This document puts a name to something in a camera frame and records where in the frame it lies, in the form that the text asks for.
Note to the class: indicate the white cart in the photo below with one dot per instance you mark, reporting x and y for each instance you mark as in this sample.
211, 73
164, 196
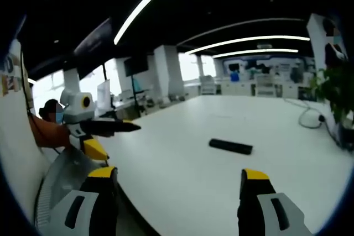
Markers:
264, 86
207, 85

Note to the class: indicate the black remote control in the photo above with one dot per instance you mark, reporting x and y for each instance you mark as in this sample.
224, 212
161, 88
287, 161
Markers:
231, 146

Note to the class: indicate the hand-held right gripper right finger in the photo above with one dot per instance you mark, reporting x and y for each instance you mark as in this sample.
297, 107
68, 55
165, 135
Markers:
272, 208

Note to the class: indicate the person's white printed shirt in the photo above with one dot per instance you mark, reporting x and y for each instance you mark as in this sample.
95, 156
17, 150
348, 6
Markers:
13, 136

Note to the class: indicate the long ceiling light strip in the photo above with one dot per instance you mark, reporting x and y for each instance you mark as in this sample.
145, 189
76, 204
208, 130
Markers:
249, 41
254, 52
143, 4

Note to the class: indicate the black plug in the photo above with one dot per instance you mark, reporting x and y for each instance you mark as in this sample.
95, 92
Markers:
321, 118

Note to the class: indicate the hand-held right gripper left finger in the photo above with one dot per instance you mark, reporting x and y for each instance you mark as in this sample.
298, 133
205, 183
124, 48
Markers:
83, 205

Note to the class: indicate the green potted plant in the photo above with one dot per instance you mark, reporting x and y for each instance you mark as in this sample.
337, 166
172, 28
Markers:
336, 92

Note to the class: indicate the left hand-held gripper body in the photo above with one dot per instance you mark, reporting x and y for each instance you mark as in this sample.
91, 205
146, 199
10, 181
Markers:
76, 106

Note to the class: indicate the white standing board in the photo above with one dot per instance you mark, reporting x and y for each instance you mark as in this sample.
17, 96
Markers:
103, 95

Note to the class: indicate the black monitor on stand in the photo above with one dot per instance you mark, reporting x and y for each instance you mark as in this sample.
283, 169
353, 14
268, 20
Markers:
136, 66

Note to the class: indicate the grey mesh office chair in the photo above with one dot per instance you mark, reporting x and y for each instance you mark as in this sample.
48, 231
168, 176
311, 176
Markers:
63, 172

